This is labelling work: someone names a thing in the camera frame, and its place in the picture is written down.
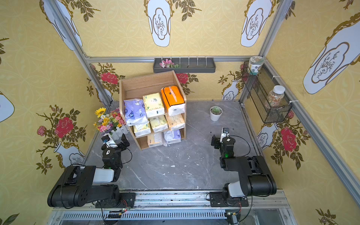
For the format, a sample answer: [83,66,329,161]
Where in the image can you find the purple tissue pack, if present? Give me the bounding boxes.
[124,98,149,126]

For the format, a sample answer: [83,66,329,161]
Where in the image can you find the beige orange tissue pack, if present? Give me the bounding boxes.
[165,114,186,131]

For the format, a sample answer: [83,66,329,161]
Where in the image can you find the yellow green tissue pack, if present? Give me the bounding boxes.
[143,92,165,118]

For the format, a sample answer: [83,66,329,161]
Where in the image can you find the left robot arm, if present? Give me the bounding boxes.
[47,134,130,209]

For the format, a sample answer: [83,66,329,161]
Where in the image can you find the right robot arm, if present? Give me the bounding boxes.
[211,136,277,198]

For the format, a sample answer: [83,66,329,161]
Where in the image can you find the white green tissue pack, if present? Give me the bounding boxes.
[133,122,152,137]

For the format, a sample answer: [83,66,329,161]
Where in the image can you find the beige tissue pack bottom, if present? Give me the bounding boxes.
[147,132,163,148]

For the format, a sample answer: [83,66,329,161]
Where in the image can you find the pale yellow tissue pack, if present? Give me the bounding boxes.
[149,115,168,133]

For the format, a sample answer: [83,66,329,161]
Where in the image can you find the lavender tissue pack bottom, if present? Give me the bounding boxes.
[163,130,182,145]

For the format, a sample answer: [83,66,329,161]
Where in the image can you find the wooden three-tier shelf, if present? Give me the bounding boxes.
[119,70,187,151]

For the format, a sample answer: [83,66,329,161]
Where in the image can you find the white picket fence planter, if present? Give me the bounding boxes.
[105,125,128,141]

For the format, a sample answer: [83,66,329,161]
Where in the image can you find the artificial flower bouquet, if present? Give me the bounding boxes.
[94,107,125,133]

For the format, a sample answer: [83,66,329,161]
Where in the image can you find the small potted cactus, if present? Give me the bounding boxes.
[210,106,223,122]

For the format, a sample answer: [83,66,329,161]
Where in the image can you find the glass jar white lid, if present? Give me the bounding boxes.
[265,85,286,110]

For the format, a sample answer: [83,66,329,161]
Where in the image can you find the patterned jar white lid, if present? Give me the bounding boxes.
[247,56,265,75]

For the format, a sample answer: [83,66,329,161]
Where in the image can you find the pink flowers in tray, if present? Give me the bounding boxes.
[159,59,180,68]

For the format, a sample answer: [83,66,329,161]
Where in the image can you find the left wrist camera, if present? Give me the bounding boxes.
[101,134,118,148]

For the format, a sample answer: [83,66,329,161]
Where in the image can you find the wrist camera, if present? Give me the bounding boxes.
[101,134,118,148]
[220,127,230,143]

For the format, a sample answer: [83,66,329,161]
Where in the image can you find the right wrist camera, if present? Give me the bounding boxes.
[220,127,230,143]

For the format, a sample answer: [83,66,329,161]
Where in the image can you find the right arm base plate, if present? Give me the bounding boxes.
[205,192,249,208]

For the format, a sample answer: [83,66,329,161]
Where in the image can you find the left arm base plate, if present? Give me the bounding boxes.
[95,192,136,209]

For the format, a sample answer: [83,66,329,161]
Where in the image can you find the black wire wall basket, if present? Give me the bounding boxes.
[239,61,293,124]

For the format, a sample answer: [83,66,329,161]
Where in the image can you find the metal base rail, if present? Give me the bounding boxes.
[47,189,297,225]

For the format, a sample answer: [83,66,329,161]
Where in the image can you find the grey wall tray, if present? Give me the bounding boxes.
[153,57,216,73]

